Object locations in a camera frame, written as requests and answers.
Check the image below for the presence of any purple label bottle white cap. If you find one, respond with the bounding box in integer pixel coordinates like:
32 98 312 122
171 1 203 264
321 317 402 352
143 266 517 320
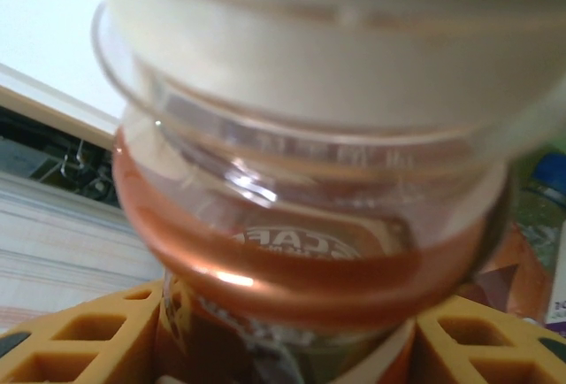
543 297 566 339

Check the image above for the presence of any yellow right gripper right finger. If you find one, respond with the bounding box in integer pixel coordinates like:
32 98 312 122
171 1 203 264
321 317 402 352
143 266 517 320
413 294 566 384

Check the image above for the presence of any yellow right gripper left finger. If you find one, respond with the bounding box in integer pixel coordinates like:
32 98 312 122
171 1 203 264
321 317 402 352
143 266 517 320
0 280 168 384

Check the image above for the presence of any orange brown label tea bottle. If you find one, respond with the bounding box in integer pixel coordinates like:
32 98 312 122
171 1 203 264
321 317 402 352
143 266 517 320
468 222 556 327

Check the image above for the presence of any copper label coffee bottle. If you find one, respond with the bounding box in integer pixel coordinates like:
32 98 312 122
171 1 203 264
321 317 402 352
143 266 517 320
89 0 566 384

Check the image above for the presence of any corrugated translucent side panel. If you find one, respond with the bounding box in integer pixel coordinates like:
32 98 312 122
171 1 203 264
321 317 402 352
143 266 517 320
0 171 169 327

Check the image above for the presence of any crushed blue label bottle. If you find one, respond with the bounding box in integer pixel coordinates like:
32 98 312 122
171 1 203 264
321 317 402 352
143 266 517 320
532 151 566 193

